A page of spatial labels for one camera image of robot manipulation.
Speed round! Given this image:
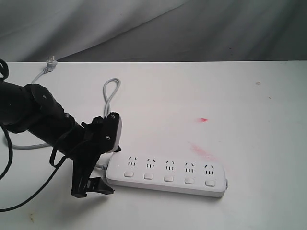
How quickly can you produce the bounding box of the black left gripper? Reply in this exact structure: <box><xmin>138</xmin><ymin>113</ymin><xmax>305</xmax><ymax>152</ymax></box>
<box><xmin>71</xmin><ymin>117</ymin><xmax>121</xmax><ymax>198</ymax></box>

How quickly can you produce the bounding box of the white five-outlet power strip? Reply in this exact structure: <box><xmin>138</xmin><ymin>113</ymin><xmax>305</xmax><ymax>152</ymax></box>
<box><xmin>106</xmin><ymin>153</ymin><xmax>228</xmax><ymax>197</ymax></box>

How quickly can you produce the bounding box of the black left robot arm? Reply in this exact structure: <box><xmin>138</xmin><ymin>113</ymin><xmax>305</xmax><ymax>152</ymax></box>
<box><xmin>0</xmin><ymin>81</ymin><xmax>122</xmax><ymax>198</ymax></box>

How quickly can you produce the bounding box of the grey backdrop cloth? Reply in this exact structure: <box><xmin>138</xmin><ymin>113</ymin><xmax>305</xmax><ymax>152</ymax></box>
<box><xmin>0</xmin><ymin>0</ymin><xmax>307</xmax><ymax>62</ymax></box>

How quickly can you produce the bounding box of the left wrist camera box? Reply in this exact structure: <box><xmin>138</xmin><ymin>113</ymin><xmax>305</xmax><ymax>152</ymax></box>
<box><xmin>101</xmin><ymin>112</ymin><xmax>122</xmax><ymax>153</ymax></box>

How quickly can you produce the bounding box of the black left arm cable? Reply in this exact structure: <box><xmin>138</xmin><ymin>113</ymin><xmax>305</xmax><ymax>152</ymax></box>
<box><xmin>0</xmin><ymin>58</ymin><xmax>96</xmax><ymax>212</ymax></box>

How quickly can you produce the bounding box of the grey power cord with plug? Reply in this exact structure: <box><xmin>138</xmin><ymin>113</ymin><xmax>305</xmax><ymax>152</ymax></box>
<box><xmin>6</xmin><ymin>56</ymin><xmax>121</xmax><ymax>171</ymax></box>

